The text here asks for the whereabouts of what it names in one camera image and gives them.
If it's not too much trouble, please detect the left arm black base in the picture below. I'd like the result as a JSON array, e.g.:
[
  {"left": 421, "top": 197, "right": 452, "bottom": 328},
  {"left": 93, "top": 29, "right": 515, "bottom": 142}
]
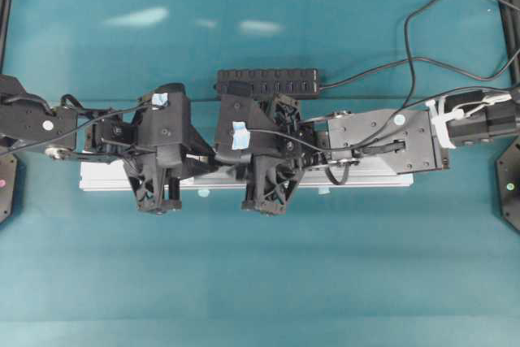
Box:
[{"left": 0, "top": 154, "right": 18, "bottom": 223}]

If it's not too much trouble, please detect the black USB hub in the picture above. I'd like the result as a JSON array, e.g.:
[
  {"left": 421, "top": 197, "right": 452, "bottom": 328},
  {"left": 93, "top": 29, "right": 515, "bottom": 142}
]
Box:
[{"left": 214, "top": 68, "right": 320, "bottom": 100}]

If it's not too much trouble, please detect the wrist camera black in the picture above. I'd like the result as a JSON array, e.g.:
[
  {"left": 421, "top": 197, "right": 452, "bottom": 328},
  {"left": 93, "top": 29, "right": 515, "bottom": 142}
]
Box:
[
  {"left": 134, "top": 83, "right": 190, "bottom": 168},
  {"left": 214, "top": 82, "right": 279, "bottom": 165}
]

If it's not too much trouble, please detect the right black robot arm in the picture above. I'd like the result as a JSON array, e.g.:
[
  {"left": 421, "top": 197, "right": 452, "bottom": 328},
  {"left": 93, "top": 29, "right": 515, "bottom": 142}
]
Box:
[{"left": 215, "top": 87, "right": 519, "bottom": 215}]

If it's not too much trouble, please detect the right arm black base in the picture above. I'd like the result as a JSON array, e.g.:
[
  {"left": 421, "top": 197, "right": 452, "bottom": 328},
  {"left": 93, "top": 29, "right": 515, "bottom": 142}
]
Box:
[{"left": 496, "top": 137, "right": 520, "bottom": 232}]

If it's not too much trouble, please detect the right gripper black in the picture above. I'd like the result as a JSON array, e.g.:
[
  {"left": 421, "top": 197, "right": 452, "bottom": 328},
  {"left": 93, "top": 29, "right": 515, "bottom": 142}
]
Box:
[{"left": 217, "top": 94, "right": 319, "bottom": 215}]

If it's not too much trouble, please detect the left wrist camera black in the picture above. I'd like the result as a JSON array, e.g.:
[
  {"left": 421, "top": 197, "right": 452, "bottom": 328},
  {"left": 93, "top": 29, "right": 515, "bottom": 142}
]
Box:
[{"left": 134, "top": 83, "right": 190, "bottom": 168}]

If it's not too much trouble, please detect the black USB cable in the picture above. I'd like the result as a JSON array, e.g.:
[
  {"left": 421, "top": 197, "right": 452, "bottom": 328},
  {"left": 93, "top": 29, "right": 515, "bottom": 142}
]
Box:
[{"left": 316, "top": 0, "right": 520, "bottom": 108}]

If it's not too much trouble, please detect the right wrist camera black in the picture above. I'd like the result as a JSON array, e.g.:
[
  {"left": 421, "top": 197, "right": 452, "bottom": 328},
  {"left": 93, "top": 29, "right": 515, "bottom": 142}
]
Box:
[{"left": 214, "top": 82, "right": 279, "bottom": 165}]

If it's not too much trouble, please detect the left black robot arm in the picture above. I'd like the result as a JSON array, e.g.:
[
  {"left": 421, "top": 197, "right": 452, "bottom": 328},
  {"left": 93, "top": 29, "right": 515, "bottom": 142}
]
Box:
[{"left": 1, "top": 75, "right": 219, "bottom": 214}]

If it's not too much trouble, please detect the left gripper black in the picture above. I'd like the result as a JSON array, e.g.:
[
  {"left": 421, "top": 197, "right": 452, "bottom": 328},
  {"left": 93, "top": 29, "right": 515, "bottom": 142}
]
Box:
[{"left": 84, "top": 115, "right": 219, "bottom": 215}]

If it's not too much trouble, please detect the right black frame rail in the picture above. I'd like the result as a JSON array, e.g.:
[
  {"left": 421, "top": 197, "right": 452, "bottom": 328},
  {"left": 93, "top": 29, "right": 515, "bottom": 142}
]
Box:
[{"left": 500, "top": 0, "right": 519, "bottom": 85}]

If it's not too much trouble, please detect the aluminium extrusion rail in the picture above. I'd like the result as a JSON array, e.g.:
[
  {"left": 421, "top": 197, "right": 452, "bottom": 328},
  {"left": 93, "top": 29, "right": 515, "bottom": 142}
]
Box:
[{"left": 79, "top": 150, "right": 414, "bottom": 192}]

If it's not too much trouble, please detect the left black frame rail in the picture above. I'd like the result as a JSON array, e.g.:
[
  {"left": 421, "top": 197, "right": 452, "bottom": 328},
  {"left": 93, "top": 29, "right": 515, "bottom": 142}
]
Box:
[{"left": 0, "top": 0, "right": 11, "bottom": 69}]

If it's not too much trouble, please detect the black frame rail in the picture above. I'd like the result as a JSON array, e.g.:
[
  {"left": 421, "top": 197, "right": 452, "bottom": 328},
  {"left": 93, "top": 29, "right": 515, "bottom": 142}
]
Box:
[
  {"left": 0, "top": 0, "right": 11, "bottom": 69},
  {"left": 500, "top": 0, "right": 519, "bottom": 85}
]

